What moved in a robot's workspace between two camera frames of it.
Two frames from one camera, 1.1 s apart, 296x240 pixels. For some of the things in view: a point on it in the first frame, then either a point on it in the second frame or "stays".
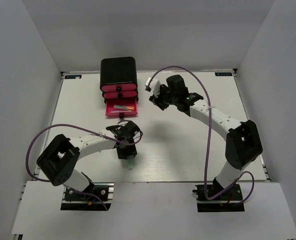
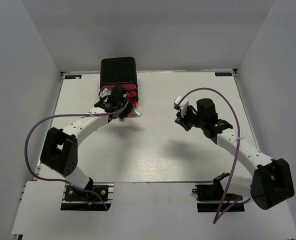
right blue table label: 222,74 stays
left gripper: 123,154 → 128,110
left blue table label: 72,76 stays
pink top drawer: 119,87 stays
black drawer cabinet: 118,79 stays
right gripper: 157,100 → 182,120
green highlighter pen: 130,163 → 138,113
